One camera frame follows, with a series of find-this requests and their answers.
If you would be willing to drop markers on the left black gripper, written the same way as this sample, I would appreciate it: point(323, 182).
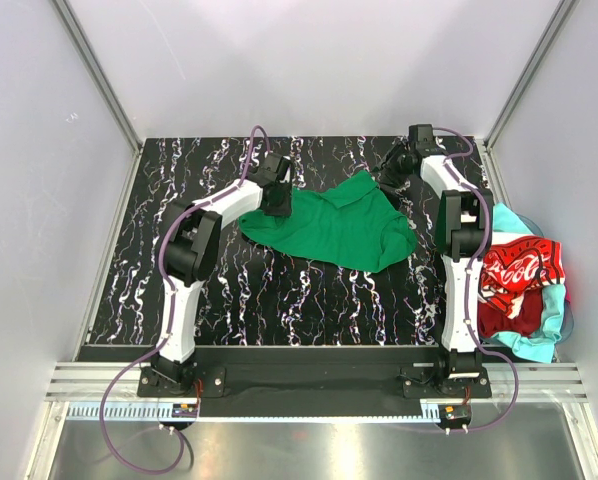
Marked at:
point(279, 198)

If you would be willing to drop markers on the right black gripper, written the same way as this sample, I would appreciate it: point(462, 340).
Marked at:
point(388, 170)

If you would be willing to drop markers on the green t shirt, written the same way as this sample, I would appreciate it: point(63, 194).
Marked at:
point(352, 225)

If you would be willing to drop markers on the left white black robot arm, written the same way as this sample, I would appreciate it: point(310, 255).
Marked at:
point(189, 252)

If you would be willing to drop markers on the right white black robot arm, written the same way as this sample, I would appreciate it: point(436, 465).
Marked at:
point(462, 236)

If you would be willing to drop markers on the black marbled table mat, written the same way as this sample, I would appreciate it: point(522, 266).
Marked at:
point(257, 296)

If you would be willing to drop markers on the red coca cola t shirt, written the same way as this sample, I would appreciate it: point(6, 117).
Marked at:
point(512, 269)

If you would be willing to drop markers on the dark red t shirt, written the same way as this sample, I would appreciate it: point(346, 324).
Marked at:
point(492, 321)

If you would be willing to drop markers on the turquoise t shirt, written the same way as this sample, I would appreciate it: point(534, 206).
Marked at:
point(540, 345)

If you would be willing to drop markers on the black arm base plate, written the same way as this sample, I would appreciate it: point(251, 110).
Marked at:
point(387, 398)

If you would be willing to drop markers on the white cable duct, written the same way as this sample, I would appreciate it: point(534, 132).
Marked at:
point(178, 412)

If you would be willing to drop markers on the aluminium frame rail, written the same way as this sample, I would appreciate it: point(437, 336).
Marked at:
point(87, 381)

